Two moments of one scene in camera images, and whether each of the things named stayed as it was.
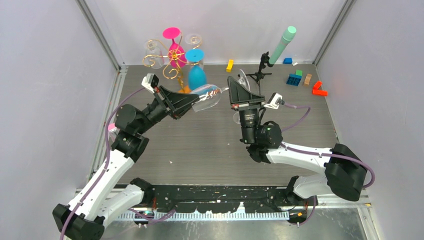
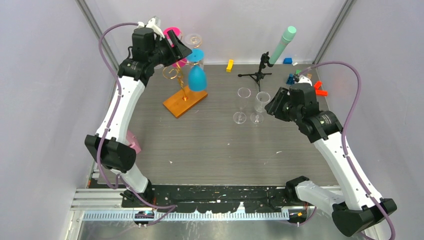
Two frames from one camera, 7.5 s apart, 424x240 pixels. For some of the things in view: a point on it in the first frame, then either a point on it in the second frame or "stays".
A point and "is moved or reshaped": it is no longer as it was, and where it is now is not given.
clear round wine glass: [209, 95] is moved or reshaped
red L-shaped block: [316, 90] stays
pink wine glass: [176, 53] stays
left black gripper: [178, 103] -> [178, 51]
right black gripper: [241, 99] -> [274, 107]
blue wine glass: [197, 75] stays
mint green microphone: [287, 37] stays
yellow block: [229, 66] stays
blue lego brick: [293, 79] stays
